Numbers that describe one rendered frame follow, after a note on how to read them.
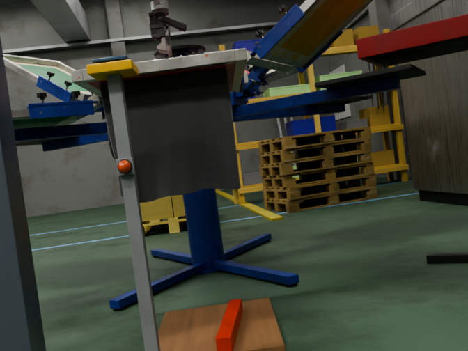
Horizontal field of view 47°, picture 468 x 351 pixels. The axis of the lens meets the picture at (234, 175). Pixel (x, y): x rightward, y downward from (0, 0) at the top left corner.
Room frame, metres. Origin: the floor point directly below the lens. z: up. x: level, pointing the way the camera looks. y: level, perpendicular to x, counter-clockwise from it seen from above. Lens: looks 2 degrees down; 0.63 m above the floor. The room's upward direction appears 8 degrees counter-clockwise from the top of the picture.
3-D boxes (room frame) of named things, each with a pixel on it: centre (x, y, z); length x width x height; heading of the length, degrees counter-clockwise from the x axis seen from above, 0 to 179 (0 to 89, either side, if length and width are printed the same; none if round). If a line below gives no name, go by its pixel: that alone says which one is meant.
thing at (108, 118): (1.88, 0.20, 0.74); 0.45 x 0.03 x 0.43; 91
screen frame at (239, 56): (2.17, 0.20, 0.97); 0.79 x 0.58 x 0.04; 1
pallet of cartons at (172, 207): (5.82, 0.65, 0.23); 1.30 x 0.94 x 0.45; 6
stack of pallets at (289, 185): (6.13, -0.94, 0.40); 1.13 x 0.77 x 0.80; 108
